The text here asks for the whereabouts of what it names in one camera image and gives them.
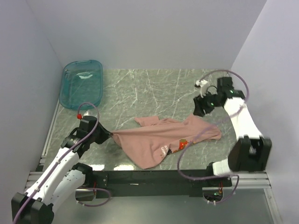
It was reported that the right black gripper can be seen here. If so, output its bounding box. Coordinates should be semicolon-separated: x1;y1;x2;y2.
193;89;222;117

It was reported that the pink printed t shirt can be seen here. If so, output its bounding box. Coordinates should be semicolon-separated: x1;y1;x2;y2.
112;114;221;169

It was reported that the teal plastic bin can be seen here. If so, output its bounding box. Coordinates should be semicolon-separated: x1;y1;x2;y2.
59;60;103;110

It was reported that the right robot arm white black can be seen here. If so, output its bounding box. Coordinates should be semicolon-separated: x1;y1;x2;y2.
193;77;272;186

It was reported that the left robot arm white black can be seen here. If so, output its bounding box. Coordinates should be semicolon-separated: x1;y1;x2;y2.
11;114;111;224

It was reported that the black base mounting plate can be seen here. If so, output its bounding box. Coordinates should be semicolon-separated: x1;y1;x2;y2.
83;170;232;197

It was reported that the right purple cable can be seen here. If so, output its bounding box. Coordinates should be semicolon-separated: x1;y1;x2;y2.
177;69;250;204

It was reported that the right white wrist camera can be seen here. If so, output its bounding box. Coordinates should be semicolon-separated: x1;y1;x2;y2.
195;79;210;97

